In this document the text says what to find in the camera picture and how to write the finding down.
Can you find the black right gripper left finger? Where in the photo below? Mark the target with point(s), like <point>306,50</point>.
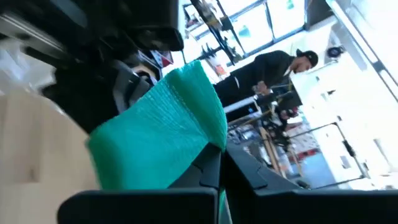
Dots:
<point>140,207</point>

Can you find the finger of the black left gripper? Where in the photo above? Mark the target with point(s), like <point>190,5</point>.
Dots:
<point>130,90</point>

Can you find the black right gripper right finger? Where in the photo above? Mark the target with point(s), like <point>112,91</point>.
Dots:
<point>311,207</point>

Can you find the teal elastic bandage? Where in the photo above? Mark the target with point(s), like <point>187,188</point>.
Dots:
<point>155,140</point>

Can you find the clear plastic bag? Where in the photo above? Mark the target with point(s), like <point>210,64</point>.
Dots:
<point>18,68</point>

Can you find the person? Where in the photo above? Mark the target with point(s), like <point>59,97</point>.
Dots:
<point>273,67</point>

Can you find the black round spotlight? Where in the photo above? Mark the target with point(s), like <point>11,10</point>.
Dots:
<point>335,51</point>

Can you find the black metal stand frame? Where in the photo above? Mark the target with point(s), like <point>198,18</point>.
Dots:
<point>345,143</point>

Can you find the window with dark frame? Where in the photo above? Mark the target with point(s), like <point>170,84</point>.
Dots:
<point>258,28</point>

